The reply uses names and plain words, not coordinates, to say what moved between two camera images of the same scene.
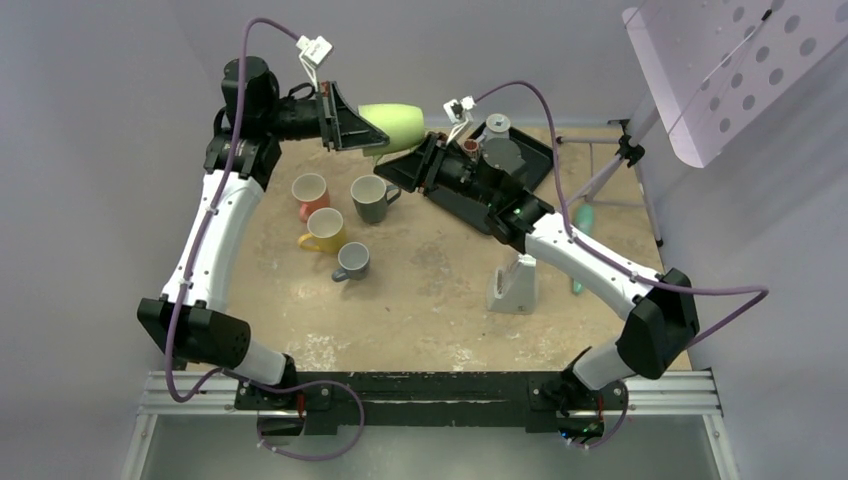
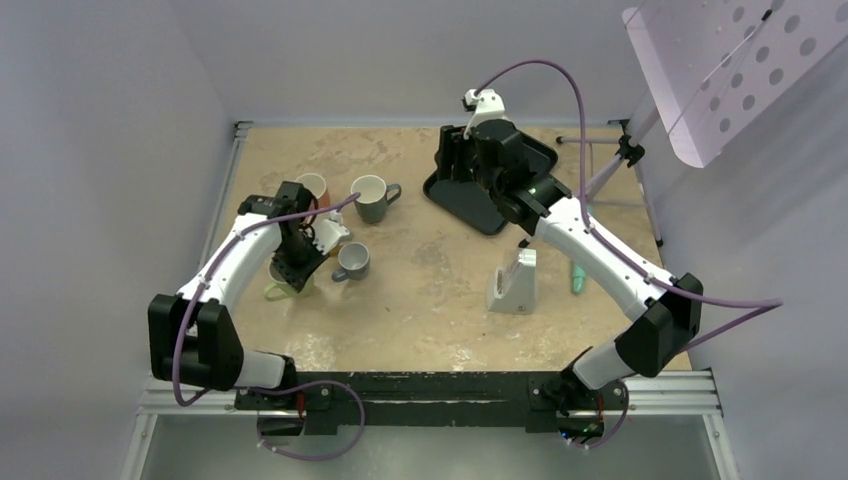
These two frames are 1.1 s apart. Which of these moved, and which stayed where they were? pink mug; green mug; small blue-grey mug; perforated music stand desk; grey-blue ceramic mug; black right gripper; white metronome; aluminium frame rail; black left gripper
Moved: green mug; black right gripper; black left gripper
Stayed: aluminium frame rail; small blue-grey mug; grey-blue ceramic mug; white metronome; perforated music stand desk; pink mug
